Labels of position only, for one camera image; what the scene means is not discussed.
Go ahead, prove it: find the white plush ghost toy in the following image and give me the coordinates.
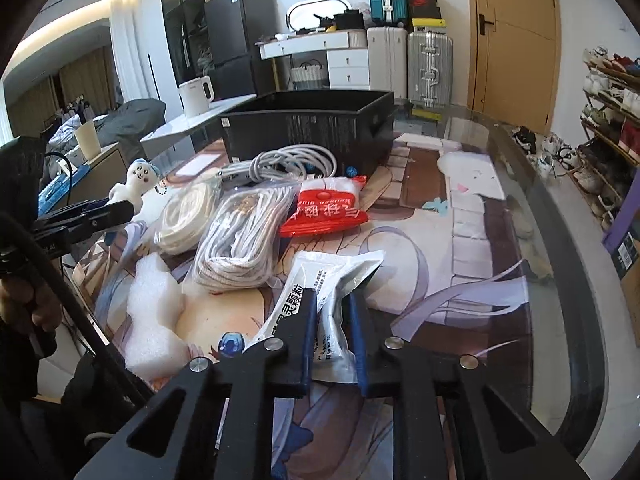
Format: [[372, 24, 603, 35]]
[[107, 158, 167, 214]]

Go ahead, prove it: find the silver white foil pouch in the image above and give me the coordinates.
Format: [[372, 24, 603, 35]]
[[252, 250, 385, 384]]

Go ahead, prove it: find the white foam piece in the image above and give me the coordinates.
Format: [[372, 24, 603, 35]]
[[124, 252, 204, 391]]

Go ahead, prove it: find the bagged white braided rope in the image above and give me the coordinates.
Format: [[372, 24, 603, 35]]
[[190, 183, 302, 294]]

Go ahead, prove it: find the bagged cream strap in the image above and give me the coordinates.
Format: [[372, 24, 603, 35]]
[[153, 179, 224, 256]]

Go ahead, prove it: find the red balloon glue packet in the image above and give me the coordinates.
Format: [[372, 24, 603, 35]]
[[280, 177, 369, 238]]

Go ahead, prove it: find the person's left hand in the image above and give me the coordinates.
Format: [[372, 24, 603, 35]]
[[1, 278, 62, 333]]

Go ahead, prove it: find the dark grey beanbag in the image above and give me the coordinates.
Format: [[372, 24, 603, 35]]
[[96, 99, 166, 164]]

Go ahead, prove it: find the white side table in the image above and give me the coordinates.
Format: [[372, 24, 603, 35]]
[[140, 94, 255, 159]]

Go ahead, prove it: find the white electric kettle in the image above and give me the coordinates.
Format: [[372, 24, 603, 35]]
[[178, 76, 215, 118]]

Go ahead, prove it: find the black cardboard box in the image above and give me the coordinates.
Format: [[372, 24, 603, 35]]
[[220, 89, 397, 177]]

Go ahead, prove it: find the black glass cabinet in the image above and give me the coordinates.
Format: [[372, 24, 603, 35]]
[[160, 0, 210, 84]]

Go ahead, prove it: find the black refrigerator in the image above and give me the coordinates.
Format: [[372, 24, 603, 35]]
[[205, 0, 277, 99]]

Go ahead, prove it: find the purple rolled mat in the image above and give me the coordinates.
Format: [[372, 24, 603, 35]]
[[602, 170, 640, 254]]

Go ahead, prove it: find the woven storage basket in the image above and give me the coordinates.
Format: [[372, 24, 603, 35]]
[[290, 62, 329, 90]]

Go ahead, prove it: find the wooden shoe rack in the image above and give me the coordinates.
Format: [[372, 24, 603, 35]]
[[572, 47, 639, 231]]

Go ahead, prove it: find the white desk with drawers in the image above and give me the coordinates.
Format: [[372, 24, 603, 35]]
[[258, 29, 370, 90]]

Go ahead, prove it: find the silver suitcase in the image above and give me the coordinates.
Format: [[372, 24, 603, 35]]
[[408, 30, 454, 110]]

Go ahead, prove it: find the oval mirror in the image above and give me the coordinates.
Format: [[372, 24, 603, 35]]
[[285, 0, 352, 32]]

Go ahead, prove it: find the white suitcase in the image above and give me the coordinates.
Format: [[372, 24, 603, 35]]
[[367, 27, 408, 101]]

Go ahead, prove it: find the wooden door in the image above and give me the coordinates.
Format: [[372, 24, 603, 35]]
[[468, 0, 561, 134]]

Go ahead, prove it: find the stack of shoe boxes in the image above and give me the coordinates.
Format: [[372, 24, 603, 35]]
[[407, 0, 446, 29]]

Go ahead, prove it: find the grey coiled cable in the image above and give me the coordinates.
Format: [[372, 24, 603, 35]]
[[219, 143, 339, 189]]

